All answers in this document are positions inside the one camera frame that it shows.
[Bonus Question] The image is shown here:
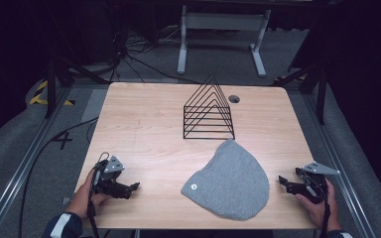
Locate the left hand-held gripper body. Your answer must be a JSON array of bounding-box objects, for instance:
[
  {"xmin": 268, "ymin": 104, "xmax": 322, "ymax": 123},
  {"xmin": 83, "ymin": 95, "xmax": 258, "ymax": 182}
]
[{"xmin": 93, "ymin": 155, "xmax": 127, "ymax": 196}]

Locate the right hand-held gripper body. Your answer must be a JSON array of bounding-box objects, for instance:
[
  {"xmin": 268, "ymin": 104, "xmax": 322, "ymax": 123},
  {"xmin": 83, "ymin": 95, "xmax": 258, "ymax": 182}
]
[{"xmin": 295, "ymin": 161, "xmax": 341, "ymax": 204}]

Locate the grey knit beanie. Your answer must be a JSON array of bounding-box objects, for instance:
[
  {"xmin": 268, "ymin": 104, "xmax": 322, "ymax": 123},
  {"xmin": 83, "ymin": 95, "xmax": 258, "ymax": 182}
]
[{"xmin": 181, "ymin": 138, "xmax": 271, "ymax": 222}]

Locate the person's right hand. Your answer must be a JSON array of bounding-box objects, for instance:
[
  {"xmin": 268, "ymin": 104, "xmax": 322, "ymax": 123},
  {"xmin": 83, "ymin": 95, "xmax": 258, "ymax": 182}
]
[{"xmin": 294, "ymin": 179, "xmax": 342, "ymax": 232}]

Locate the person's left hand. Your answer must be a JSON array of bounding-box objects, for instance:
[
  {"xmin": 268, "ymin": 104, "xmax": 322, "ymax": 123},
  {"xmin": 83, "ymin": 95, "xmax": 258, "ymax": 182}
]
[{"xmin": 65, "ymin": 170, "xmax": 111, "ymax": 219}]

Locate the black metal stand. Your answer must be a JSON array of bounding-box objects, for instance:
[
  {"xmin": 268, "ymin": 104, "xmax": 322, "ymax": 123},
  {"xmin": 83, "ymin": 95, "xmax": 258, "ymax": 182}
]
[
  {"xmin": 44, "ymin": 55, "xmax": 111, "ymax": 120},
  {"xmin": 270, "ymin": 63, "xmax": 327, "ymax": 126}
]

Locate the yellow black floor tape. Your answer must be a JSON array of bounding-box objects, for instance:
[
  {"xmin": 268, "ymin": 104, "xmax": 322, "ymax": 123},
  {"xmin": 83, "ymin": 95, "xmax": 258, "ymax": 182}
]
[{"xmin": 29, "ymin": 79, "xmax": 76, "ymax": 107}]

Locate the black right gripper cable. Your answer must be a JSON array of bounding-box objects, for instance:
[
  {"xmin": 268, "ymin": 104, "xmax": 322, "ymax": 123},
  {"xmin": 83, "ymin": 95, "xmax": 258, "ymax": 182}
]
[{"xmin": 320, "ymin": 184, "xmax": 332, "ymax": 238}]

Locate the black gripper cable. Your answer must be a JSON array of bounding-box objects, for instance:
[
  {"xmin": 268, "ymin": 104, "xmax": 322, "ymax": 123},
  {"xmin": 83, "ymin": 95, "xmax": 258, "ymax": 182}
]
[
  {"xmin": 320, "ymin": 184, "xmax": 332, "ymax": 238},
  {"xmin": 86, "ymin": 151, "xmax": 111, "ymax": 238}
]

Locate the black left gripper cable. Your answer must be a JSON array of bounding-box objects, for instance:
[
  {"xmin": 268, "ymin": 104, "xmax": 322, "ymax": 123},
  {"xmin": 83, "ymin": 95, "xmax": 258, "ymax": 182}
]
[{"xmin": 86, "ymin": 151, "xmax": 111, "ymax": 238}]

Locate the aluminium floor rail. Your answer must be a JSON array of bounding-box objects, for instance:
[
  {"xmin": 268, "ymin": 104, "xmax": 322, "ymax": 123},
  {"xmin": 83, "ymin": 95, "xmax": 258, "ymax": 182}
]
[
  {"xmin": 301, "ymin": 88, "xmax": 380, "ymax": 238},
  {"xmin": 0, "ymin": 84, "xmax": 72, "ymax": 238}
]

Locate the black floor cable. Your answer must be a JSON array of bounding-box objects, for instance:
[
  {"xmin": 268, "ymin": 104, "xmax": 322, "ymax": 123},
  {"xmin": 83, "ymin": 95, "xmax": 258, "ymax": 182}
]
[{"xmin": 17, "ymin": 116, "xmax": 99, "ymax": 238}]

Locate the black wire file rack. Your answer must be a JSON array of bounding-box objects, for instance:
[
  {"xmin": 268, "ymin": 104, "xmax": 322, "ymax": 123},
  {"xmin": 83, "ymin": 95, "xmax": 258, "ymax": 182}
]
[{"xmin": 182, "ymin": 73, "xmax": 236, "ymax": 141}]

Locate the bundle of black cables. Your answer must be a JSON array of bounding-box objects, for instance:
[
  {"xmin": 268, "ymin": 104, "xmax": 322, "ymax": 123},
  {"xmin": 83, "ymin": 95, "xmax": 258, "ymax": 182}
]
[{"xmin": 108, "ymin": 3, "xmax": 200, "ymax": 85}]

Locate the white metal desk frame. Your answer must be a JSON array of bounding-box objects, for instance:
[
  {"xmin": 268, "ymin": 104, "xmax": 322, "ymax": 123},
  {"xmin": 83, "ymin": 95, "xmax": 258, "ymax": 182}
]
[{"xmin": 177, "ymin": 4, "xmax": 273, "ymax": 78}]

